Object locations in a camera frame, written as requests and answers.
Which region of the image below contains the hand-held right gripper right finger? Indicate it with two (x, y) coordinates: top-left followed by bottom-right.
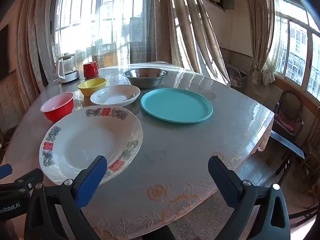
(208, 156), (292, 240)

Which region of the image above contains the side window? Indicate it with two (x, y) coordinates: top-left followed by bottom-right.
(272, 0), (320, 100)

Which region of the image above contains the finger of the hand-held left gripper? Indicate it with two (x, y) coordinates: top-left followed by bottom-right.
(0, 164), (13, 180)
(0, 169), (44, 198)

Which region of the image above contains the red mug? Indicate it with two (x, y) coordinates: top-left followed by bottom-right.
(83, 61), (99, 79)

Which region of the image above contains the dark television screen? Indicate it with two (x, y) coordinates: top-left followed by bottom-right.
(0, 26), (10, 80)

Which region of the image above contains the patterned cloth bundle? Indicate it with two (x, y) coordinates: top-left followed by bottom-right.
(226, 65), (248, 88)

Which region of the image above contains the dark flat board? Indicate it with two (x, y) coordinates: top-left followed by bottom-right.
(270, 130), (306, 159)

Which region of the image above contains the dark wooden chair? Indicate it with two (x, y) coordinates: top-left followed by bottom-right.
(271, 89), (306, 183)

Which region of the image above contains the small white floral plate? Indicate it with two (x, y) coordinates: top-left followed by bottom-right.
(90, 85), (141, 107)

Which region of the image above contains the stainless steel bowl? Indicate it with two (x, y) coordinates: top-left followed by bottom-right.
(123, 68), (168, 89)

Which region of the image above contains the large white plate red print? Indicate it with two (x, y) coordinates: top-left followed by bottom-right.
(39, 106), (144, 186)

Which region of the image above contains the teal plastic plate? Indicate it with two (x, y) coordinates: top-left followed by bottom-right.
(140, 88), (213, 124)

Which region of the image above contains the beige tied curtain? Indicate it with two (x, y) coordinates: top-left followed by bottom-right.
(242, 0), (278, 85)

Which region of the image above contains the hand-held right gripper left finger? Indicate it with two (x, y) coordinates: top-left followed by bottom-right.
(24, 155), (108, 240)

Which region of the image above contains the white glass electric kettle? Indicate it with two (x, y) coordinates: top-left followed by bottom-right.
(54, 53), (80, 84)

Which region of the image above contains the red plastic bowl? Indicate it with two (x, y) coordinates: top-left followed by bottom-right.
(40, 92), (74, 123)

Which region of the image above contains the large barred window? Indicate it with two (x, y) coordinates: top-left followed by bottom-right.
(51, 0), (156, 67)

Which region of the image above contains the yellow plastic bowl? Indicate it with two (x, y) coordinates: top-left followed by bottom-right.
(77, 78), (107, 97)

